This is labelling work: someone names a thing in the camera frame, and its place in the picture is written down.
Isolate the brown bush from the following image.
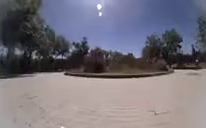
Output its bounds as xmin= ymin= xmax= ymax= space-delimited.
xmin=82 ymin=47 xmax=109 ymax=74

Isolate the raised round planting bed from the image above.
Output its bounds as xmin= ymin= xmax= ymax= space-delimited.
xmin=63 ymin=64 xmax=175 ymax=79

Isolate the pale sandy gravel path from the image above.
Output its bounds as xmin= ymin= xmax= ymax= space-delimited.
xmin=0 ymin=68 xmax=206 ymax=128

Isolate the row of trees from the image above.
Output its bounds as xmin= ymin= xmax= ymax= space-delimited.
xmin=0 ymin=0 xmax=206 ymax=76

